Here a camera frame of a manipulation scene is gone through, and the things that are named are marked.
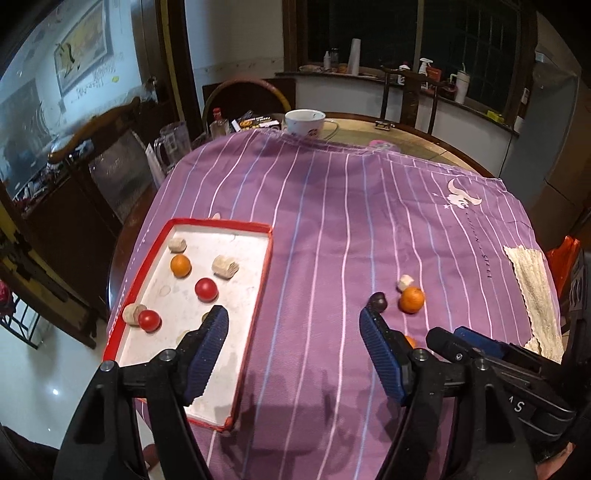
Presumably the wooden armchair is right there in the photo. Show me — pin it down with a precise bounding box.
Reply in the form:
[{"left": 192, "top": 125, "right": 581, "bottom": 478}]
[{"left": 48, "top": 96, "right": 158, "bottom": 222}]

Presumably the red cherry tomato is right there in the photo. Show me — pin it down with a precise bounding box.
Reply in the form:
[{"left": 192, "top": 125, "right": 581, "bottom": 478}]
[
  {"left": 194, "top": 277, "right": 219, "bottom": 304},
  {"left": 138, "top": 309, "right": 163, "bottom": 332}
]

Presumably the framed wall picture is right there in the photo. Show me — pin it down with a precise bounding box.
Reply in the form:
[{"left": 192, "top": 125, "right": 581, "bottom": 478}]
[{"left": 53, "top": 0, "right": 114, "bottom": 95}]

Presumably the white cartoon mug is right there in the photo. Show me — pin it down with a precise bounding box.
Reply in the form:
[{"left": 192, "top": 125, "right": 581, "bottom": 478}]
[{"left": 284, "top": 109, "right": 326, "bottom": 138}]

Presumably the red rimmed white tray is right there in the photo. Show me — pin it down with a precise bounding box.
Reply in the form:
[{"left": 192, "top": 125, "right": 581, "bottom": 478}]
[{"left": 102, "top": 217, "right": 274, "bottom": 432}]

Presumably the large orange tangerine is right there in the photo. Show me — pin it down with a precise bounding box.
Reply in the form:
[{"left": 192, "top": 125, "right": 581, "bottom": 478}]
[{"left": 399, "top": 286, "right": 425, "bottom": 315}]

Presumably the dark wooden chair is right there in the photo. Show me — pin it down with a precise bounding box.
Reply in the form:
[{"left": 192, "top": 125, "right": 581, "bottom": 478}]
[{"left": 379, "top": 65, "right": 451, "bottom": 134}]

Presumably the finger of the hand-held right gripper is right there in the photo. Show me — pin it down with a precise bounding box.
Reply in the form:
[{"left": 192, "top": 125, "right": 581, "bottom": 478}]
[
  {"left": 453, "top": 326, "right": 522, "bottom": 361},
  {"left": 426, "top": 327, "right": 513, "bottom": 377}
]

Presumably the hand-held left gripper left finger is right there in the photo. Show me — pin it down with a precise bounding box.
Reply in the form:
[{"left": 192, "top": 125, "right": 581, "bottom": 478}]
[{"left": 53, "top": 305, "right": 230, "bottom": 480}]

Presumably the grey refrigerator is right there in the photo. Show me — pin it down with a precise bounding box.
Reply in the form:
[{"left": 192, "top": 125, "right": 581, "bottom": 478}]
[{"left": 501, "top": 28, "right": 591, "bottom": 222}]

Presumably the glass bottle red cap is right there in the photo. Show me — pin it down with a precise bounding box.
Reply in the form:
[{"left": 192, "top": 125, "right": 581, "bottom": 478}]
[{"left": 210, "top": 108, "right": 230, "bottom": 138}]

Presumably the large sugarcane piece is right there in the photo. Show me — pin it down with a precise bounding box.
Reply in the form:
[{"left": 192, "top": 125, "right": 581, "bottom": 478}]
[{"left": 212, "top": 255, "right": 239, "bottom": 279}]

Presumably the clear glass pitcher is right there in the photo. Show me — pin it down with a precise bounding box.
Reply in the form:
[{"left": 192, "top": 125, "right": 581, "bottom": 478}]
[{"left": 153, "top": 121, "right": 192, "bottom": 167}]

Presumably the orange plastic bag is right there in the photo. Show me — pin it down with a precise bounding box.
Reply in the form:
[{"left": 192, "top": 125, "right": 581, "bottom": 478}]
[{"left": 546, "top": 235, "right": 580, "bottom": 301}]

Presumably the black orange box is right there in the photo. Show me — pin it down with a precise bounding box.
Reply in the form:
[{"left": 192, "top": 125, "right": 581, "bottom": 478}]
[{"left": 231, "top": 115, "right": 283, "bottom": 134}]

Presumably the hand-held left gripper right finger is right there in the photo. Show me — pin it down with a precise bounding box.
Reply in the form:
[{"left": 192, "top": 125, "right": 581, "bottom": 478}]
[{"left": 359, "top": 307, "right": 539, "bottom": 480}]

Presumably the white tumbler with straw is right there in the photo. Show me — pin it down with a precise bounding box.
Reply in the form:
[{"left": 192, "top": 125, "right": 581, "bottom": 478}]
[{"left": 455, "top": 65, "right": 471, "bottom": 104}]

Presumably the dark wooden cabinet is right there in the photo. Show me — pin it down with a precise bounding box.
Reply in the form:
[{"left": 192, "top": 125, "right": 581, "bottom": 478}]
[{"left": 0, "top": 152, "right": 121, "bottom": 347}]

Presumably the cream knitted towel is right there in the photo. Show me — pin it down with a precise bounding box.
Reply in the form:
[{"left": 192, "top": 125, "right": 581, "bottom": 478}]
[{"left": 503, "top": 244, "right": 565, "bottom": 363}]

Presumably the purple striped cloth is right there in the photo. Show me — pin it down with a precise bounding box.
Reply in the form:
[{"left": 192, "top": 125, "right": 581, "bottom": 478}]
[{"left": 106, "top": 127, "right": 564, "bottom": 480}]

